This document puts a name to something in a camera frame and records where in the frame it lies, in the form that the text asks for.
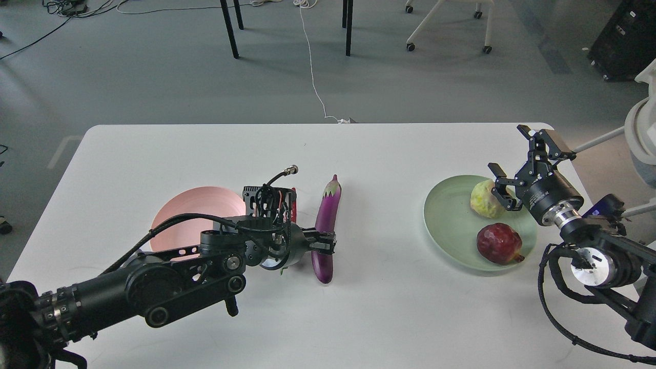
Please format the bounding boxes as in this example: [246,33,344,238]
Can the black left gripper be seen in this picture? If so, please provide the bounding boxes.
[258,223,336,271]

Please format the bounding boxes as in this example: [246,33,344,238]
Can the white stand at right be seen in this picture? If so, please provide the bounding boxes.
[574,60,655,187]

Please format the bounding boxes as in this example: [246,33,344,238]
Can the red pomegranate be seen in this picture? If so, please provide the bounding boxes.
[476,222,525,265]

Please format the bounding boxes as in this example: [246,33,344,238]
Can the purple eggplant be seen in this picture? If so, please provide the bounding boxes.
[310,174,341,283]

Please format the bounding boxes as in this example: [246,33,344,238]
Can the black equipment case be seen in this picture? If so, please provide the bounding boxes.
[587,1,655,81]

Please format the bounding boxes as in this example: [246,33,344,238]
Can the black cables on floor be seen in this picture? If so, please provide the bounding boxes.
[0,0,257,61]

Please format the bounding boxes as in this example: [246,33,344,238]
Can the green peach fruit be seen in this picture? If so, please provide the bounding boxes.
[469,178,506,219]

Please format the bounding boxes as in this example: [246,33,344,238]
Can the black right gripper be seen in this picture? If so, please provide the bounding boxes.
[488,125,584,226]

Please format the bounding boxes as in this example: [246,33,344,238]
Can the green plate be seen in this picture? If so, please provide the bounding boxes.
[423,175,538,272]

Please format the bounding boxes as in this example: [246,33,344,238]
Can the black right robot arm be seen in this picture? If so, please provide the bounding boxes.
[488,125,655,365]

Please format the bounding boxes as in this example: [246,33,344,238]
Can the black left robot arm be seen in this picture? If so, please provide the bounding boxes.
[2,165,341,368]

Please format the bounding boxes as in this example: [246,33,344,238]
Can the white cable on floor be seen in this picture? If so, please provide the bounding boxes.
[292,0,355,125]

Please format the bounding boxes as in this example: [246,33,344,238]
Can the white chair base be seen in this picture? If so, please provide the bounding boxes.
[405,1,496,55]

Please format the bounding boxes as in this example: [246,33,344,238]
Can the pink plate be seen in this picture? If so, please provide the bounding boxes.
[150,187,247,262]

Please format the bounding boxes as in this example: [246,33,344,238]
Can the black table legs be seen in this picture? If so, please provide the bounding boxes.
[220,1,354,60]

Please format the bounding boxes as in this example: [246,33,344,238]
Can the red chili pepper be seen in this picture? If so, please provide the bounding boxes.
[279,187,297,275]

